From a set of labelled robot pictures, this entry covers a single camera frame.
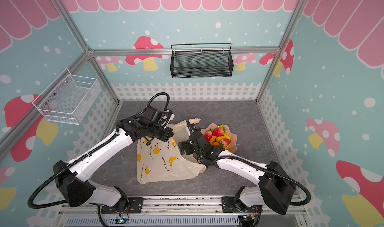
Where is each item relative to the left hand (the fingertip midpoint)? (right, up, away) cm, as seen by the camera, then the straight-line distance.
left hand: (171, 136), depth 76 cm
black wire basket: (+16, +46, +18) cm, 52 cm away
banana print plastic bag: (-5, -12, -2) cm, 13 cm away
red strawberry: (+27, +1, +16) cm, 31 cm away
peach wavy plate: (+36, -3, +18) cm, 40 cm away
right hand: (+6, -4, +5) cm, 9 cm away
